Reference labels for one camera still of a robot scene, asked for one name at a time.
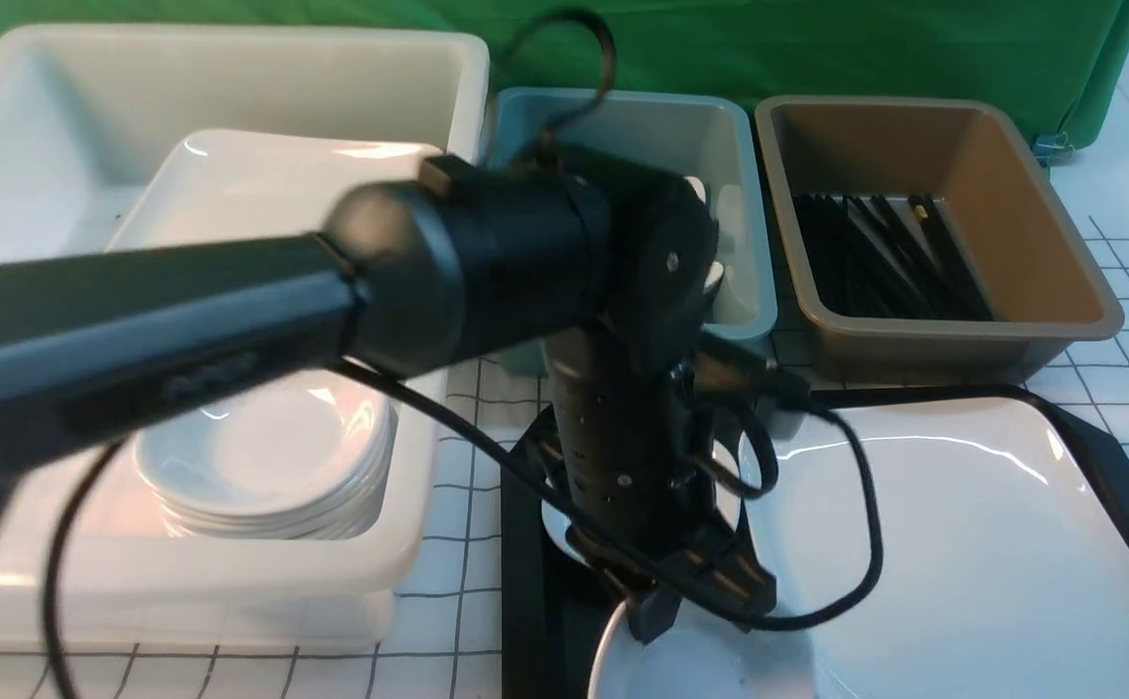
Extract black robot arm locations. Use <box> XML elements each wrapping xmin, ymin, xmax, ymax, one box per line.
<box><xmin>0</xmin><ymin>148</ymin><xmax>720</xmax><ymax>519</ymax></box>

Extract brown plastic chopstick bin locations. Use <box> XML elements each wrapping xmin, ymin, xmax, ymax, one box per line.
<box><xmin>753</xmin><ymin>96</ymin><xmax>1124</xmax><ymax>384</ymax></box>

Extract large white plastic bin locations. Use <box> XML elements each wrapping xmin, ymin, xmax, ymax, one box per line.
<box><xmin>0</xmin><ymin>25</ymin><xmax>489</xmax><ymax>653</ymax></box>

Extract green cloth backdrop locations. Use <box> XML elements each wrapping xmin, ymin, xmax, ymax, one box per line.
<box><xmin>0</xmin><ymin>1</ymin><xmax>1129</xmax><ymax>148</ymax></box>

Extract white square bowl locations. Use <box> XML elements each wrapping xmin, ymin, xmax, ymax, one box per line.
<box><xmin>532</xmin><ymin>432</ymin><xmax>756</xmax><ymax>567</ymax></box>
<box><xmin>587</xmin><ymin>602</ymin><xmax>817</xmax><ymax>698</ymax></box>

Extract black serving tray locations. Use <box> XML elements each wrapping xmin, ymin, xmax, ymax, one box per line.
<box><xmin>501</xmin><ymin>384</ymin><xmax>1129</xmax><ymax>698</ymax></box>

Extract black chopsticks in bin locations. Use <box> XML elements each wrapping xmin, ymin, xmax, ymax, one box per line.
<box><xmin>793</xmin><ymin>194</ymin><xmax>998</xmax><ymax>321</ymax></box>

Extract stack of white plates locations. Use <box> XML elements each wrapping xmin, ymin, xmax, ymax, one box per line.
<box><xmin>107</xmin><ymin>129</ymin><xmax>440</xmax><ymax>251</ymax></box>

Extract large white rectangular plate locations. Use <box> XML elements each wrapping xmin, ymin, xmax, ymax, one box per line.
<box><xmin>738</xmin><ymin>397</ymin><xmax>1129</xmax><ymax>699</ymax></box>

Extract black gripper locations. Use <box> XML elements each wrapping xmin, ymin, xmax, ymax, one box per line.
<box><xmin>545</xmin><ymin>324</ymin><xmax>778</xmax><ymax>645</ymax></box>

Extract teal plastic spoon bin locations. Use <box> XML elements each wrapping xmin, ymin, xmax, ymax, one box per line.
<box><xmin>485</xmin><ymin>87</ymin><xmax>779</xmax><ymax>377</ymax></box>

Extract stack of white bowls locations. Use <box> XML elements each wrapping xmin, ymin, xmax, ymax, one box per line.
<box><xmin>133</xmin><ymin>372</ymin><xmax>399</xmax><ymax>540</ymax></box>

